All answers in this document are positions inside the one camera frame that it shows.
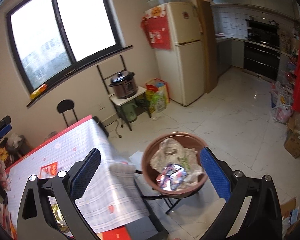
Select crushed blue silver can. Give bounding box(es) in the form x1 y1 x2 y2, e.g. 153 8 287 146
157 163 187 191

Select white plastic bag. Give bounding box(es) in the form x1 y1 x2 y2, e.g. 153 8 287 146
150 138 204 191

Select brown round trash bin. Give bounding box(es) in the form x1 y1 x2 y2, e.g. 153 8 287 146
141 132 208 199

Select yellow snack bags pile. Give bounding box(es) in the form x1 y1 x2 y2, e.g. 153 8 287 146
0 148 11 167

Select gold foil wrapper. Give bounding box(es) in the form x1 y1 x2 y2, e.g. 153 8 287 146
51 203 70 233

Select red clear peanut bag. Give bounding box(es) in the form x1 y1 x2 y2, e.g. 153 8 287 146
39 161 58 179

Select black round-back chair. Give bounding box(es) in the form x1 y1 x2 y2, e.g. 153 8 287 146
57 99 78 127

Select open cardboard box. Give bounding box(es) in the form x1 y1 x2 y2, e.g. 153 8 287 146
284 113 300 159

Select black framed window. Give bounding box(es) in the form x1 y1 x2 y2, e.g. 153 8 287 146
6 0 130 102

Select pink white plastic bags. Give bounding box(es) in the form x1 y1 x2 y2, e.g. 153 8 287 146
270 81 293 124

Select green kettle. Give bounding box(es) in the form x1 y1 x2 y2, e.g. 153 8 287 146
120 102 138 122

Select dark electric pressure cooker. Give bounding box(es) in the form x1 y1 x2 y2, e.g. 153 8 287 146
109 71 138 99

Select white folding side table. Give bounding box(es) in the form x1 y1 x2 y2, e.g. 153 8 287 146
97 55 152 131

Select colourful shopping bags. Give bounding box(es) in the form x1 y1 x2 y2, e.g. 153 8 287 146
146 78 170 113

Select black stove oven unit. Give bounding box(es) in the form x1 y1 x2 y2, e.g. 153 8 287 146
243 17 281 81

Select cream two-door refrigerator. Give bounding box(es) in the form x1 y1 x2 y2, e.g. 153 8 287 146
154 2 205 107

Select red fridge cover cloth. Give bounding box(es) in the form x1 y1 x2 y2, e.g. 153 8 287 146
141 4 171 50

